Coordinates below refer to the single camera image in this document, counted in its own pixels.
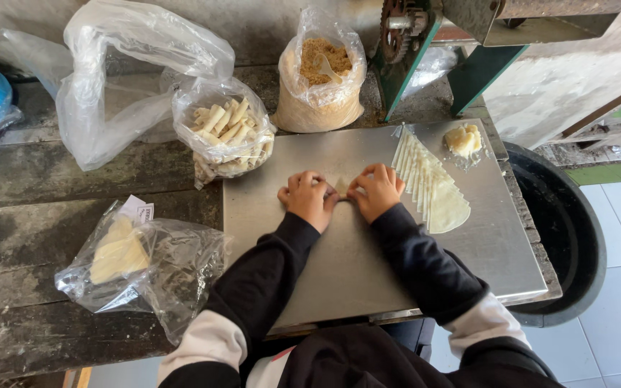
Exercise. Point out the row of triangular pastry wrappers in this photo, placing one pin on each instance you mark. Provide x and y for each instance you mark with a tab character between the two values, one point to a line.
432	188

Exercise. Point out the large empty clear plastic bag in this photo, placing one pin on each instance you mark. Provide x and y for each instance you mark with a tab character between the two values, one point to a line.
127	75

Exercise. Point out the black plastic bucket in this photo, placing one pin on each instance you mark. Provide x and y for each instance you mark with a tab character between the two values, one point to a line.
558	231

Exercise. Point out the plastic bag of wrapper sheets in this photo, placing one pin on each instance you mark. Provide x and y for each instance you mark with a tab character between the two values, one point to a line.
138	264

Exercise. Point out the plastic bag of brown filling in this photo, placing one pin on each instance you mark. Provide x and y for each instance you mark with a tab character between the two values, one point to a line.
321	81

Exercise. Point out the person's left hand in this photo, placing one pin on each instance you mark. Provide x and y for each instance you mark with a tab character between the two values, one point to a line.
307	198

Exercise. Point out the person's right hand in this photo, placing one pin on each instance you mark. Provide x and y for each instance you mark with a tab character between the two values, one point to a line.
378	192

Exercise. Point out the pastry wrapper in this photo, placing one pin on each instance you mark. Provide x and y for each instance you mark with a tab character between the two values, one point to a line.
342	187

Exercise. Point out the steel work tray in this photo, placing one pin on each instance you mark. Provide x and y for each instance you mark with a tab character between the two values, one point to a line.
380	258

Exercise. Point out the green metal machine with gear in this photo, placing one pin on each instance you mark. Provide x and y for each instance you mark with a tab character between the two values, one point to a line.
440	37

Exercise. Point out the white paper label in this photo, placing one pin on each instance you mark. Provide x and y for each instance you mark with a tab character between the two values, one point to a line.
138	209

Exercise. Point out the plastic bag of rolled pastries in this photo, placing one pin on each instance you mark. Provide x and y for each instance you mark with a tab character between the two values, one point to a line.
224	134

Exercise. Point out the lump of pale dough paste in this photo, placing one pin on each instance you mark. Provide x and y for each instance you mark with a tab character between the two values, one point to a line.
463	140

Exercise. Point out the white plastic spoon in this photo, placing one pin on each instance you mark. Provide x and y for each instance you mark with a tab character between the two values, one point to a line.
328	69

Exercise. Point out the person's black clothing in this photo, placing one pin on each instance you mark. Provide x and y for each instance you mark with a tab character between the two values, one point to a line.
375	358

